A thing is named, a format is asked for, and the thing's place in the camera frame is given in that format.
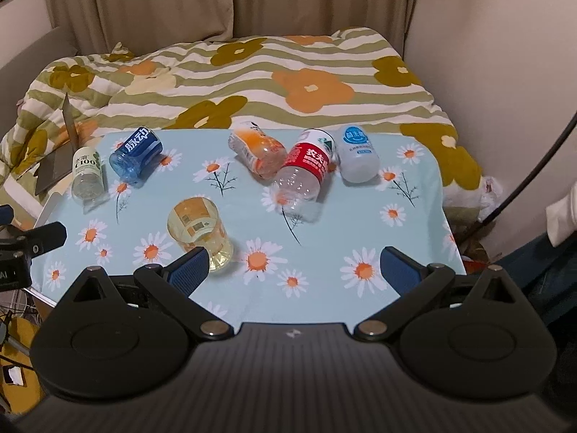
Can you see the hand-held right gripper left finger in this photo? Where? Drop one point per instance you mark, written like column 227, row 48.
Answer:
column 189, row 271

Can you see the white green label bottle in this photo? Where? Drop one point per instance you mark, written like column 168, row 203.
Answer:
column 88, row 171

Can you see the white plastic bag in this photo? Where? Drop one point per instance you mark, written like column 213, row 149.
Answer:
column 469, row 196

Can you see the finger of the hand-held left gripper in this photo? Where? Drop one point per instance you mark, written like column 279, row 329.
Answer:
column 47, row 237

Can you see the beige curtain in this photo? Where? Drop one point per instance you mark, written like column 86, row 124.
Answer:
column 234, row 0

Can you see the person's dark pants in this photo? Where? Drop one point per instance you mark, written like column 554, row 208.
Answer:
column 541, row 275

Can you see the red label bottle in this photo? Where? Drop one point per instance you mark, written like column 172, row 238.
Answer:
column 304, row 167

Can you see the grey laptop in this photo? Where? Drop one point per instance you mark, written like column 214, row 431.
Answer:
column 56, row 167

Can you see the grey headboard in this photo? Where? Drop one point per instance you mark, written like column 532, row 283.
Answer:
column 27, row 63

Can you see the orange label bottle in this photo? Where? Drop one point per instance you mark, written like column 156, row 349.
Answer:
column 259, row 151

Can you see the white light-blue label bottle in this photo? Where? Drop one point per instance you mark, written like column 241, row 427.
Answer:
column 358, row 155

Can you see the light blue daisy tablecloth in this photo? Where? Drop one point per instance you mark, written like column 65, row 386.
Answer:
column 342, row 216

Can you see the person's white sleeve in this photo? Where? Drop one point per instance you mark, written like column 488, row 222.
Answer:
column 563, row 216

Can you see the striped flower blanket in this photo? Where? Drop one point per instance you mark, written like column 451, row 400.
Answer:
column 279, row 85

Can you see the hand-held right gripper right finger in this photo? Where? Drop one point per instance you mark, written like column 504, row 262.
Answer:
column 400, row 270

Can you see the blue label bottle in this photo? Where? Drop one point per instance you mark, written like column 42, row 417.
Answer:
column 135, row 153

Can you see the yellow bag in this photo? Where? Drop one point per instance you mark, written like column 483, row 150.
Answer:
column 22, row 361

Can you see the yellow transparent cup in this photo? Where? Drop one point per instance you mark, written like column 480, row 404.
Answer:
column 198, row 230

